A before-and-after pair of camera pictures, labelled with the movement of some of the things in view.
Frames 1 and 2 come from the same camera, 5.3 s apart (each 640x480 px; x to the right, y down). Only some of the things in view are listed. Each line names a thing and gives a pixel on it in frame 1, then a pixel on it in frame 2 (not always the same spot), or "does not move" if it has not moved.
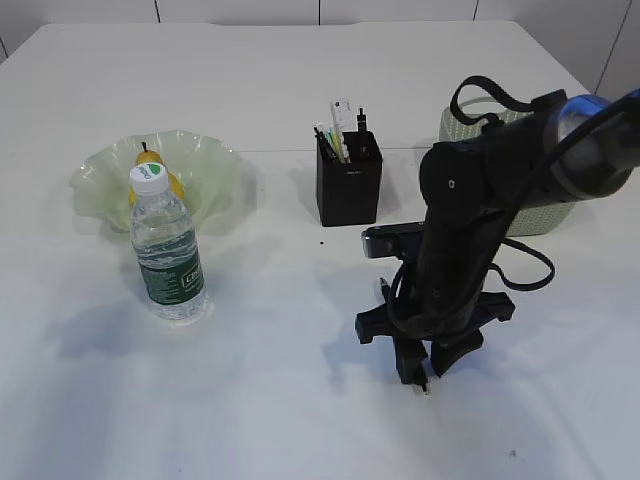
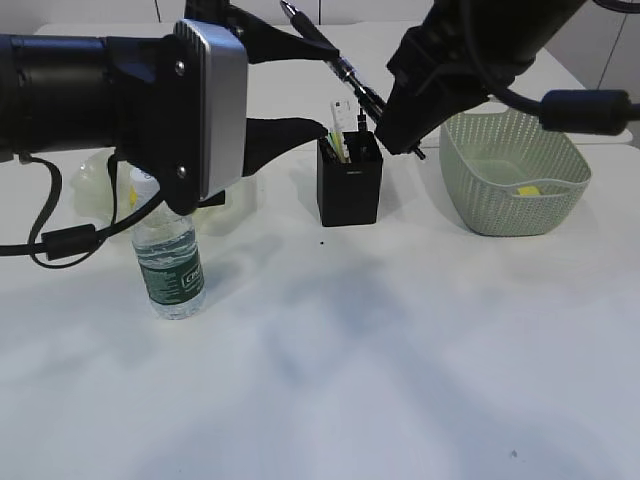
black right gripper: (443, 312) → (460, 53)
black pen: (386, 290) → (347, 71)
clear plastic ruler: (341, 111) does not move
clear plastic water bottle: (167, 248) does not move
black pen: (361, 120) does not move
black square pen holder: (350, 192) does not move
